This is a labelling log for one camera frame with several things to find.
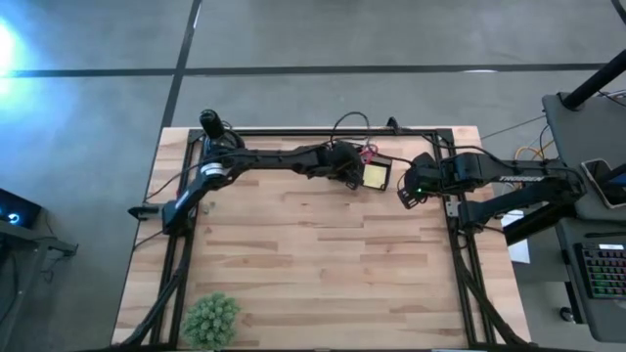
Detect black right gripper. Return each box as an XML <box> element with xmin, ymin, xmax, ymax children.
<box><xmin>396</xmin><ymin>151</ymin><xmax>447</xmax><ymax>211</ymax></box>

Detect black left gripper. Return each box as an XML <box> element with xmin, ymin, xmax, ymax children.
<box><xmin>312</xmin><ymin>140</ymin><xmax>367</xmax><ymax>192</ymax></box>

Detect yellow sticky note pad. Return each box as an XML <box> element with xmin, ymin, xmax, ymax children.
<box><xmin>362</xmin><ymin>163</ymin><xmax>388</xmax><ymax>191</ymax></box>

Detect red-handled scissors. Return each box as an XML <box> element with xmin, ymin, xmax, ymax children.
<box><xmin>359</xmin><ymin>143</ymin><xmax>380</xmax><ymax>165</ymax></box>

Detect black mesh desk organizer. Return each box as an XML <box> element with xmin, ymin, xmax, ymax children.
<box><xmin>358</xmin><ymin>145</ymin><xmax>395</xmax><ymax>193</ymax></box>

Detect white paper sheet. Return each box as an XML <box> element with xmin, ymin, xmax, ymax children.
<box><xmin>499</xmin><ymin>209</ymin><xmax>532</xmax><ymax>266</ymax></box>

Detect grey side desk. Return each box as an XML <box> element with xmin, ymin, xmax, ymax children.
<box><xmin>541</xmin><ymin>91</ymin><xmax>626</xmax><ymax>344</ymax></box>

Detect black smartphone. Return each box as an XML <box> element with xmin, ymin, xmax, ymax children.
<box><xmin>580</xmin><ymin>157</ymin><xmax>626</xmax><ymax>210</ymax></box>

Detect green artificial plant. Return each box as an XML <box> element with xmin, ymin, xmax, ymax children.
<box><xmin>181</xmin><ymin>290</ymin><xmax>243</xmax><ymax>351</ymax></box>

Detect backlit computer keyboard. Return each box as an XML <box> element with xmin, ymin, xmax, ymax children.
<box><xmin>578</xmin><ymin>242</ymin><xmax>626</xmax><ymax>301</ymax></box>

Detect black table clamp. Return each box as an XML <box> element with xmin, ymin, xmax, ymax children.
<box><xmin>127</xmin><ymin>204</ymin><xmax>163</xmax><ymax>222</ymax></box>

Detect black round pole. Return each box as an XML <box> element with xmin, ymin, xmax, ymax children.
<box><xmin>560</xmin><ymin>47</ymin><xmax>626</xmax><ymax>111</ymax></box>

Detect black equipment stand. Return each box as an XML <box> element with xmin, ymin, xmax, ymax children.
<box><xmin>0</xmin><ymin>219</ymin><xmax>80</xmax><ymax>343</ymax></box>

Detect black device with blue light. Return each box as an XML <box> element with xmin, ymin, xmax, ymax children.
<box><xmin>0</xmin><ymin>187</ymin><xmax>44</xmax><ymax>230</ymax></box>

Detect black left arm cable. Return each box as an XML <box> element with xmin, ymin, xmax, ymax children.
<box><xmin>329</xmin><ymin>110</ymin><xmax>373</xmax><ymax>148</ymax></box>

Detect black aluminium table frame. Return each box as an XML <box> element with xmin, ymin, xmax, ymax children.
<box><xmin>112</xmin><ymin>126</ymin><xmax>537</xmax><ymax>352</ymax></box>

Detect yellow cable bundle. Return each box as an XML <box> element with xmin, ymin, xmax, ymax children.
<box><xmin>515</xmin><ymin>138</ymin><xmax>558</xmax><ymax>160</ymax></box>

